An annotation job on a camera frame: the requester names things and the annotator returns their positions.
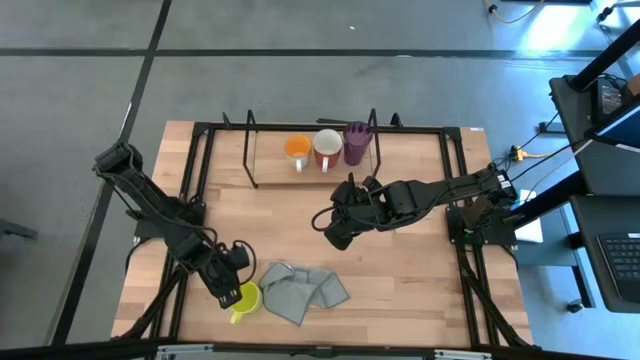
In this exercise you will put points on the black keyboard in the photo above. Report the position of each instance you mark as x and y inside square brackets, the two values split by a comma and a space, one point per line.
[622, 260]

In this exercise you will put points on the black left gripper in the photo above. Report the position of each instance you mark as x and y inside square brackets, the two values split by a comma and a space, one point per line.
[220, 267]

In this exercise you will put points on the orange power plug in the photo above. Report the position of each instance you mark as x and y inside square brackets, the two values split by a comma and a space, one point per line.
[520, 151]

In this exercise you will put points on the black power adapter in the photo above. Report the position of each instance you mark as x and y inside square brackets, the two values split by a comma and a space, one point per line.
[610, 97]

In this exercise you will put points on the purple plastic tumbler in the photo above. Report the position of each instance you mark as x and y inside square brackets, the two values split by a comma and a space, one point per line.
[357, 145]

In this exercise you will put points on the black table frame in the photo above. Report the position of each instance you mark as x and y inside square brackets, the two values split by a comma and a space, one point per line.
[280, 127]

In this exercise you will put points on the red mug white inside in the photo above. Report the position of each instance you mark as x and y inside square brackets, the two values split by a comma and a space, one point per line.
[327, 145]

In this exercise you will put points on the black diagonal post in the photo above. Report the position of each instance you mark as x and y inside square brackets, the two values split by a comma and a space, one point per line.
[605, 55]

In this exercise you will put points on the black diagonal beam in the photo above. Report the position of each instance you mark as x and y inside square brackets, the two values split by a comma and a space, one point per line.
[555, 195]

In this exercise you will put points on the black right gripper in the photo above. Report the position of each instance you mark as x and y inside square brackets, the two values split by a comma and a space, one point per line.
[370, 205]

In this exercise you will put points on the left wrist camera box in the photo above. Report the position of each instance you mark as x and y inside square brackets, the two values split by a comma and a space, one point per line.
[239, 256]

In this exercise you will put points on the black desk with keyboard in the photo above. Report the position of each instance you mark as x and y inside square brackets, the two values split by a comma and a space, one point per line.
[590, 250]

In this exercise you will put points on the black camera rig beam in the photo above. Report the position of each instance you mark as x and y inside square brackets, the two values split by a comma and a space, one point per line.
[320, 351]

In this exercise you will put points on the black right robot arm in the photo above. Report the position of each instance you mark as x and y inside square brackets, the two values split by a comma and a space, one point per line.
[450, 187]

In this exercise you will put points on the grey knitted cloth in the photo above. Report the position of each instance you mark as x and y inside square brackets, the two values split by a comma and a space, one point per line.
[295, 292]

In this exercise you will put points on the black monitor blue screen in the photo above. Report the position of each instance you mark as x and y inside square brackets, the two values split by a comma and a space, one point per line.
[617, 127]

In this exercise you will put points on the yellow-green mug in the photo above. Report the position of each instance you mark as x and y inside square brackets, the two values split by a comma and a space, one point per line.
[250, 300]

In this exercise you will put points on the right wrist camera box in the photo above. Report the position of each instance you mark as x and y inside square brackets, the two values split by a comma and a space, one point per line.
[372, 183]

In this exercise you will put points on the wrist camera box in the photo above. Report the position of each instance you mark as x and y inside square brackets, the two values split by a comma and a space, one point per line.
[239, 256]
[372, 183]

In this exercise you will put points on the black caster wheel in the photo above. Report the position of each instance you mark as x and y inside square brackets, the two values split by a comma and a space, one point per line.
[575, 305]

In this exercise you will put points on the wooden shelf black frame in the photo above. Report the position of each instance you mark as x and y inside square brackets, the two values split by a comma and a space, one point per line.
[270, 170]

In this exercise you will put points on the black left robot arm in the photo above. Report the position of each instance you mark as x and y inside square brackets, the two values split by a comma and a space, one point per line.
[150, 200]

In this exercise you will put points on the black desk with monitor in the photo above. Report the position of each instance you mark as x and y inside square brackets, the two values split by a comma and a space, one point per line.
[580, 150]

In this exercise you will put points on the grey furniture leg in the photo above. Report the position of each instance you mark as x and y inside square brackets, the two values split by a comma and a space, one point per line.
[15, 230]

